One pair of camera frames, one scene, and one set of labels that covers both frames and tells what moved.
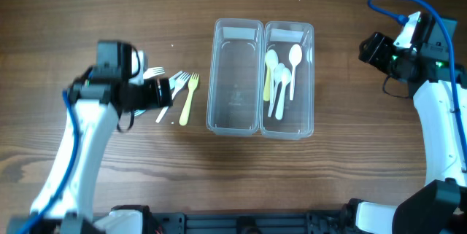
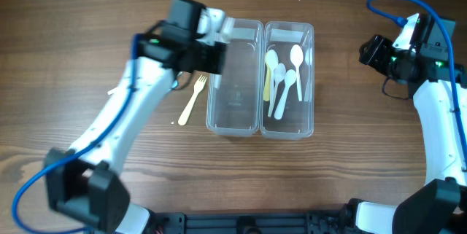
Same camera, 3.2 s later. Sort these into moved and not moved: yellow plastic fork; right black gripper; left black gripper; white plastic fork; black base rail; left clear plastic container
Moved: left black gripper; yellow plastic fork; white plastic fork
Not moved: left clear plastic container; right black gripper; black base rail
